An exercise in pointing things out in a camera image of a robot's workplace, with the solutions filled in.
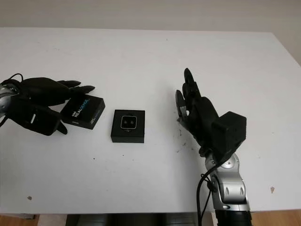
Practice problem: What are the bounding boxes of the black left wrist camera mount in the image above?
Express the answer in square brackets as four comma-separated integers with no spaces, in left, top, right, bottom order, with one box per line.
[7,103,62,137]

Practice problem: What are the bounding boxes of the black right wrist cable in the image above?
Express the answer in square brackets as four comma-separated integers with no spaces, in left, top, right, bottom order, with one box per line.
[196,169,219,226]

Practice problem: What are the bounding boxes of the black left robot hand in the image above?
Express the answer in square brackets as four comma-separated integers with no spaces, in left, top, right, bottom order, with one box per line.
[18,77,96,136]

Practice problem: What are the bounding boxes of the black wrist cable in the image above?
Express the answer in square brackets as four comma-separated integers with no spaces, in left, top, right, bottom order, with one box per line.
[0,73,24,86]
[196,169,219,226]

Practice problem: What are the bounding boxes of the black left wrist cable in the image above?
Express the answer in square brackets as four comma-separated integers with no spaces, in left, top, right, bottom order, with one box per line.
[0,73,24,86]

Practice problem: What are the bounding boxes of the white table leg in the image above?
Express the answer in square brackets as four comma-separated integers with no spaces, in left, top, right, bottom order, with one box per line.
[211,206,218,226]

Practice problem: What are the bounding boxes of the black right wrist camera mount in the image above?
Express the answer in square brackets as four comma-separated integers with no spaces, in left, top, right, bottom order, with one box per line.
[210,111,248,161]

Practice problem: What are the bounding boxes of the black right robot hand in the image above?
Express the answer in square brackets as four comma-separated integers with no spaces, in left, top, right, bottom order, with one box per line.
[174,68,221,156]

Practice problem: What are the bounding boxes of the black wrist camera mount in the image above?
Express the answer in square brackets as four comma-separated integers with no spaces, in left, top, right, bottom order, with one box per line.
[7,103,62,137]
[210,111,248,161]

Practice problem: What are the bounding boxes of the black box base with insert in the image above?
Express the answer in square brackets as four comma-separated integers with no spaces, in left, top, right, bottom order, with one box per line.
[110,109,146,144]

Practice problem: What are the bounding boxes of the dark grey robot lower body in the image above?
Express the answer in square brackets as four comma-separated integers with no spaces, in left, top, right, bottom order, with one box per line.
[65,207,212,226]

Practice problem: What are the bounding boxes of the black RealSense box lid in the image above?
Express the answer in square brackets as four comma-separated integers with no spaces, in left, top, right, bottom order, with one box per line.
[60,94,105,130]

